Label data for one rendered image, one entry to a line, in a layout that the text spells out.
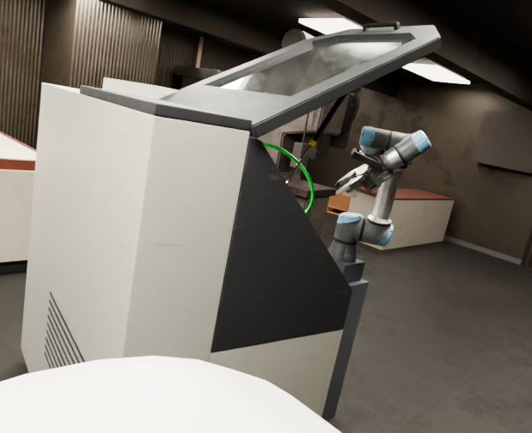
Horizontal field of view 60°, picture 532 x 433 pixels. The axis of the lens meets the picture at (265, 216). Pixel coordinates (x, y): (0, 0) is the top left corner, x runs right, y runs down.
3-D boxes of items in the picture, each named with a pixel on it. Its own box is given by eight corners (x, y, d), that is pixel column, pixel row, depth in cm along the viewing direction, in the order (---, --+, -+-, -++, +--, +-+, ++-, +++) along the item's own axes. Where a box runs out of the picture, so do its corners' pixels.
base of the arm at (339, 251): (338, 251, 241) (341, 233, 239) (361, 261, 231) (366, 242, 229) (320, 253, 230) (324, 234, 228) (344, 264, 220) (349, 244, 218)
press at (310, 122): (213, 231, 568) (249, 21, 515) (278, 228, 650) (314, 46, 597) (286, 269, 482) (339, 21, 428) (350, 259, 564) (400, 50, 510)
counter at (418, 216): (443, 240, 788) (455, 198, 772) (379, 250, 636) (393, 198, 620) (407, 228, 833) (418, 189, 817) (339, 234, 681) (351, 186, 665)
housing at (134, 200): (174, 559, 157) (253, 119, 125) (88, 599, 140) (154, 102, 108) (74, 350, 265) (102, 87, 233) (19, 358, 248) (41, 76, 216)
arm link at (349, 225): (333, 233, 235) (339, 208, 232) (359, 239, 233) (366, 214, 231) (333, 239, 224) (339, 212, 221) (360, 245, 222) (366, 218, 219)
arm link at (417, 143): (431, 146, 165) (434, 148, 157) (403, 162, 168) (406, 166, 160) (418, 127, 164) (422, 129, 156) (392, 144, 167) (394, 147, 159)
